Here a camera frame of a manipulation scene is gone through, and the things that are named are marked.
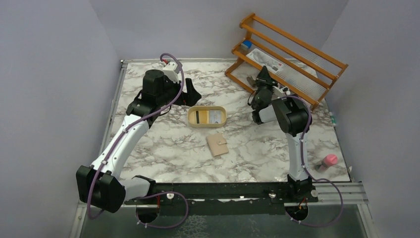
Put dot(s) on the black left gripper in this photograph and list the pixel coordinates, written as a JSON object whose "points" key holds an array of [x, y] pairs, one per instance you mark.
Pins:
{"points": [[189, 98]]}

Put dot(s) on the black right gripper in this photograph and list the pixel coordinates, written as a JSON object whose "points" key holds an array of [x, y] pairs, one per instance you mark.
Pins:
{"points": [[263, 78]]}

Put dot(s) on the orange wooden rack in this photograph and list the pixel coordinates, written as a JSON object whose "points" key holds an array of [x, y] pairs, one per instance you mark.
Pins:
{"points": [[307, 71]]}

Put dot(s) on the tan leather card holder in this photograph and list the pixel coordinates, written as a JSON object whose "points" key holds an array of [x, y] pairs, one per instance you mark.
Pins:
{"points": [[217, 144]]}

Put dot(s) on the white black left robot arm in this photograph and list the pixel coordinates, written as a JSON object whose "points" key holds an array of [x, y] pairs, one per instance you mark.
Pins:
{"points": [[98, 184]]}

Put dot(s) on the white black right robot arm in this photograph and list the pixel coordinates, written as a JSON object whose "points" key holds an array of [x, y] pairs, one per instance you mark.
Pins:
{"points": [[271, 103]]}

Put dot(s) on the gold card with black stripe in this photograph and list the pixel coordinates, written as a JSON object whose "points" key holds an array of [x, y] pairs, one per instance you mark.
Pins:
{"points": [[202, 117]]}

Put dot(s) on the grey blue credit card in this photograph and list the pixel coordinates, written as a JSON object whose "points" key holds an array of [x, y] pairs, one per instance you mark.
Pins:
{"points": [[215, 116]]}

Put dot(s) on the grey olive small object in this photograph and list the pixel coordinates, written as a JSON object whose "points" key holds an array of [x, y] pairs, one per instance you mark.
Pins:
{"points": [[252, 82]]}

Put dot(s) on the white printed packet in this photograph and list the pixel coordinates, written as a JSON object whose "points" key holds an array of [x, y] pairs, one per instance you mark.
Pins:
{"points": [[263, 59]]}

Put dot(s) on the beige oval tray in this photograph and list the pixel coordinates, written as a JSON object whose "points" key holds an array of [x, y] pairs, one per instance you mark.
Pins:
{"points": [[191, 116]]}

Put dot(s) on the blue grey eraser block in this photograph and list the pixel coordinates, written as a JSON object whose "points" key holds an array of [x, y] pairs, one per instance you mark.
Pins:
{"points": [[246, 45]]}

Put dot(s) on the green white small tube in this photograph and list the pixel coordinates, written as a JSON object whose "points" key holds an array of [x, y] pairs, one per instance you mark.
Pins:
{"points": [[333, 119]]}

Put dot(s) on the pink bottle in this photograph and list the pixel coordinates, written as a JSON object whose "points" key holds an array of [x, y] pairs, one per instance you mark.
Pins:
{"points": [[327, 162]]}

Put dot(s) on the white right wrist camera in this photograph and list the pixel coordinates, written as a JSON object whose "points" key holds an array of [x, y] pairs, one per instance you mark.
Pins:
{"points": [[283, 91]]}

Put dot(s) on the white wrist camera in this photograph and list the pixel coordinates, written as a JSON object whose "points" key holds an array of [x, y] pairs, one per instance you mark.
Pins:
{"points": [[172, 69], [283, 91]]}

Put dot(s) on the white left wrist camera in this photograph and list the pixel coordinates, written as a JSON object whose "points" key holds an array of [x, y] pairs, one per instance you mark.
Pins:
{"points": [[172, 69]]}

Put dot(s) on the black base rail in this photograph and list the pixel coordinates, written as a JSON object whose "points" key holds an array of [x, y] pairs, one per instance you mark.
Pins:
{"points": [[237, 198]]}

